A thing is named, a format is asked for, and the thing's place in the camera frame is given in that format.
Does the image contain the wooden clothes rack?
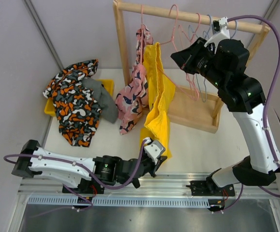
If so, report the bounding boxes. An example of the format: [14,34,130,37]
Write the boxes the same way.
[113,0,270,133]

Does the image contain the blue hanger with grey shorts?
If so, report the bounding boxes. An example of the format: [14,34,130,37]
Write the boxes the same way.
[188,14,214,102]

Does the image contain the pink patterned shorts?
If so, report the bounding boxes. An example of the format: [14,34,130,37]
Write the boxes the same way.
[115,25,153,135]

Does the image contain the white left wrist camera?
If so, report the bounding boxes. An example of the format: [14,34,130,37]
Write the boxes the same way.
[144,137,167,165]

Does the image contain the grey shorts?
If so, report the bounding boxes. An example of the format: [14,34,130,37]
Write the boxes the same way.
[82,78,118,123]

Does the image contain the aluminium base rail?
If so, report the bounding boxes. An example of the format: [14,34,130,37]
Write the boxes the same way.
[18,174,272,208]

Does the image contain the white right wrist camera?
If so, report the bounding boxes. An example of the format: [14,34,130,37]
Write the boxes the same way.
[204,17,230,47]

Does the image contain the pink hanger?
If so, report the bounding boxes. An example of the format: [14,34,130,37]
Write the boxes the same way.
[178,12,201,97]
[139,5,145,65]
[160,4,199,101]

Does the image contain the aluminium corner post left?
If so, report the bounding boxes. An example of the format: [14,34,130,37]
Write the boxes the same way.
[22,0,64,71]

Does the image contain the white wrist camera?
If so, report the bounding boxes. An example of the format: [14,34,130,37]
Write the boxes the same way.
[204,17,230,47]
[144,137,167,165]

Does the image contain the aluminium corner post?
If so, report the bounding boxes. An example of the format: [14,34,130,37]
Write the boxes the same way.
[22,0,64,71]
[262,0,280,21]

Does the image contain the yellow plastic tray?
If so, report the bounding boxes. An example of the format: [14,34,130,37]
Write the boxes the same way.
[44,79,115,117]

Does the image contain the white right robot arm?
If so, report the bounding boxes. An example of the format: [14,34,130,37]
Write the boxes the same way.
[170,38,280,195]

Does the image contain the yellow shorts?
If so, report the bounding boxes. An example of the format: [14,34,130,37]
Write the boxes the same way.
[140,43,176,159]

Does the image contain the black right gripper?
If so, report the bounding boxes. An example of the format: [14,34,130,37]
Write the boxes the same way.
[172,37,229,90]

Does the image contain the orange camouflage shorts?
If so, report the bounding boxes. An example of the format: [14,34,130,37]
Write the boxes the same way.
[43,59,102,147]

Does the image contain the aluminium corner post right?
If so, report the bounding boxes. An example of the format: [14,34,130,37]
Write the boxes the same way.
[262,0,280,21]

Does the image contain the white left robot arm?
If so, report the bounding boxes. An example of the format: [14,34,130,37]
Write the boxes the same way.
[11,137,167,193]

